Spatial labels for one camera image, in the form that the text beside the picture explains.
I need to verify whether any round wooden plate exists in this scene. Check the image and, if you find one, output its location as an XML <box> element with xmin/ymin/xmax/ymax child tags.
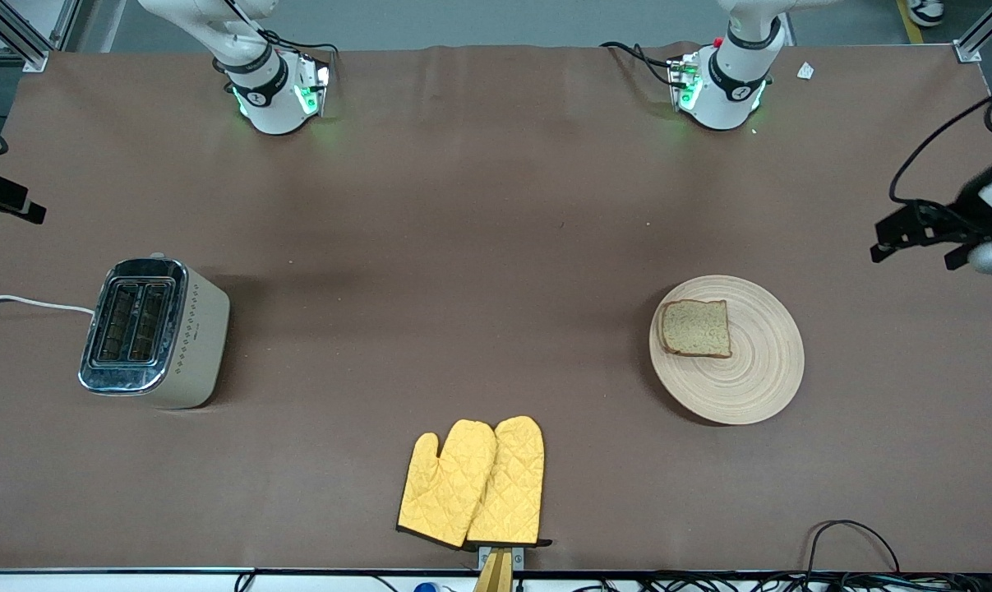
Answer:
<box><xmin>648</xmin><ymin>275</ymin><xmax>805</xmax><ymax>426</ymax></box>

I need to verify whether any brown bread slice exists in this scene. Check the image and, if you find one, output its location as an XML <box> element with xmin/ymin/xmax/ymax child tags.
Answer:
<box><xmin>658</xmin><ymin>299</ymin><xmax>732</xmax><ymax>359</ymax></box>

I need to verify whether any cream and chrome toaster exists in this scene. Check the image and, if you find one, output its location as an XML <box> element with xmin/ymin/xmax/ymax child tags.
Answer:
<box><xmin>78</xmin><ymin>253</ymin><xmax>231</xmax><ymax>409</ymax></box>

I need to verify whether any yellow quilted oven mitt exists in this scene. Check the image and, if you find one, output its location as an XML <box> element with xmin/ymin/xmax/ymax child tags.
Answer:
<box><xmin>396</xmin><ymin>420</ymin><xmax>497</xmax><ymax>549</ymax></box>
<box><xmin>465</xmin><ymin>415</ymin><xmax>552</xmax><ymax>550</ymax></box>

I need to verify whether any yellow wooden stick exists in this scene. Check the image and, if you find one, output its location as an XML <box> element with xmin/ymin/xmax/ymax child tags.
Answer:
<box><xmin>473</xmin><ymin>549</ymin><xmax>514</xmax><ymax>592</ymax></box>

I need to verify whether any aluminium frame profile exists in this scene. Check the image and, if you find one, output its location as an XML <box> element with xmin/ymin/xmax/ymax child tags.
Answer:
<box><xmin>953</xmin><ymin>0</ymin><xmax>992</xmax><ymax>64</ymax></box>
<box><xmin>0</xmin><ymin>0</ymin><xmax>50</xmax><ymax>73</ymax></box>

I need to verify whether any black cable loop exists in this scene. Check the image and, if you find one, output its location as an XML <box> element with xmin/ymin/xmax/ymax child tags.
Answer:
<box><xmin>806</xmin><ymin>519</ymin><xmax>902</xmax><ymax>574</ymax></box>

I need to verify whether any black base cable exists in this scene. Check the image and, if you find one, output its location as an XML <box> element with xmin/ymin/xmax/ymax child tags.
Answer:
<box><xmin>600</xmin><ymin>40</ymin><xmax>679</xmax><ymax>87</ymax></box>

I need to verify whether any black cable tangle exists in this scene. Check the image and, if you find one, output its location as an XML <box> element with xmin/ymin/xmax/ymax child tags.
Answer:
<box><xmin>574</xmin><ymin>573</ymin><xmax>992</xmax><ymax>592</ymax></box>

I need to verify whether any small metal bracket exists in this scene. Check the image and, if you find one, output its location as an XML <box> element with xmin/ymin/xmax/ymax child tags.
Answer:
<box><xmin>478</xmin><ymin>545</ymin><xmax>525</xmax><ymax>570</ymax></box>

